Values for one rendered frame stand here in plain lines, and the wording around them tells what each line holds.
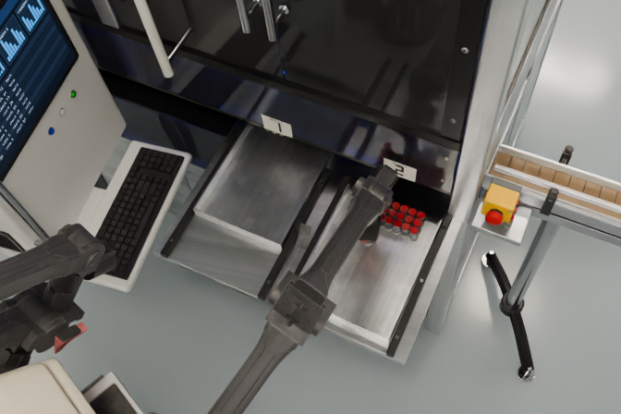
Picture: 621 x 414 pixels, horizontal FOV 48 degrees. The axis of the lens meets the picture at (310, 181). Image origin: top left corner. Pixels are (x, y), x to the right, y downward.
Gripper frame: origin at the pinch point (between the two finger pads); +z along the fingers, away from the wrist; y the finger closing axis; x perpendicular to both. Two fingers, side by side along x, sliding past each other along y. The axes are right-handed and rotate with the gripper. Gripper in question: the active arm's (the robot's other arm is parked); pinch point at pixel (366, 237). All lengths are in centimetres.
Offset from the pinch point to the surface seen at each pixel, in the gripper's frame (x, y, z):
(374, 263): -2.9, -5.3, 3.7
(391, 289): -8.0, -11.4, 3.6
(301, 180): 20.3, 15.3, 4.1
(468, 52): -17, 13, -57
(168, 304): 78, 1, 92
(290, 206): 21.5, 7.0, 3.9
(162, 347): 75, -16, 91
